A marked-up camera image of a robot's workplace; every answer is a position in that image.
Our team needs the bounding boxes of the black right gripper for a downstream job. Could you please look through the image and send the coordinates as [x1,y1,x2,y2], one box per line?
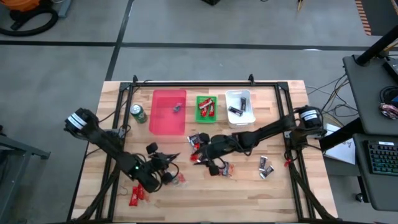
[190,132,233,177]

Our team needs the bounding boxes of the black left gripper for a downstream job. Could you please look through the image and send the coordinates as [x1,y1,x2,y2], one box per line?
[146,142,182,185]

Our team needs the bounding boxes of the pink plastic bin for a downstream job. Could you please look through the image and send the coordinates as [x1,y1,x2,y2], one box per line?
[148,89,188,136]

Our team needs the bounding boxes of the green plastic basket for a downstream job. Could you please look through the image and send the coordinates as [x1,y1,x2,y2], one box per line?
[195,95,218,124]

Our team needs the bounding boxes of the white plastic bin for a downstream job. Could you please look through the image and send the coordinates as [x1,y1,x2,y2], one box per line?
[224,89,257,129]

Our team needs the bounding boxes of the green Sprite can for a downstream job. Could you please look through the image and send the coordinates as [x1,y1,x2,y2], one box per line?
[129,104,148,124]

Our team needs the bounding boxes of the black desk leg bar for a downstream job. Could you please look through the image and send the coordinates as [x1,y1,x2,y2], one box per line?
[318,118,363,153]

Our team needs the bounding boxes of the white paper sheet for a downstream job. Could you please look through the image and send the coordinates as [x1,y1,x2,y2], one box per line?
[323,123,357,166]

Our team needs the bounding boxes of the grey metal cart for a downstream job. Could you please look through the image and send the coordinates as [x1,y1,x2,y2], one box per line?
[0,124,52,224]

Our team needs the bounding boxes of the grey side desk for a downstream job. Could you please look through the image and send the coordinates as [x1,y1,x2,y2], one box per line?
[343,54,398,136]

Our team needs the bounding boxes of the grey keyboard desk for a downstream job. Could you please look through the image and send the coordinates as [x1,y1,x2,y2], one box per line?
[353,133,398,212]

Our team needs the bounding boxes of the backlit black keyboard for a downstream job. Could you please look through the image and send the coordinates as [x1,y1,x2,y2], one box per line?
[366,139,398,175]

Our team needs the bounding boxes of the grey vacuum wand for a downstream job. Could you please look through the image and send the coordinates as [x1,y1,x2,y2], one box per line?
[57,0,73,19]

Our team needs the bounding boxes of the colourful wrapper pile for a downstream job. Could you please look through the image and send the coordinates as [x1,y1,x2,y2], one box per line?
[379,103,398,121]

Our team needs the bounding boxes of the black slanted pole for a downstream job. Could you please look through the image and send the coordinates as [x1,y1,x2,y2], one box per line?
[354,26,398,67]

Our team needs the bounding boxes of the black desk device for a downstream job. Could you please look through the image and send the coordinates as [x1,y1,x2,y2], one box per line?
[382,58,398,83]

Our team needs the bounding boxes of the orange shop vacuum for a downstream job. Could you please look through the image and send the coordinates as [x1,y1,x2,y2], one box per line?
[0,0,42,12]

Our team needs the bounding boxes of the black hazard-striped mat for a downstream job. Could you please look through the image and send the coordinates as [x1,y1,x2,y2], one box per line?
[354,0,398,37]

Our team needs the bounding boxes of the black floor cables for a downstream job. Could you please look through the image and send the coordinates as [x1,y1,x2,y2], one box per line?
[306,73,358,116]

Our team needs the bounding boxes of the black vacuum hose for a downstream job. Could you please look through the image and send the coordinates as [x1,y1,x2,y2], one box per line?
[0,7,59,37]

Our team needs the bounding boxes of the black cable coil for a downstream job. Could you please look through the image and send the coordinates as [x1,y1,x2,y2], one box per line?
[379,86,398,105]

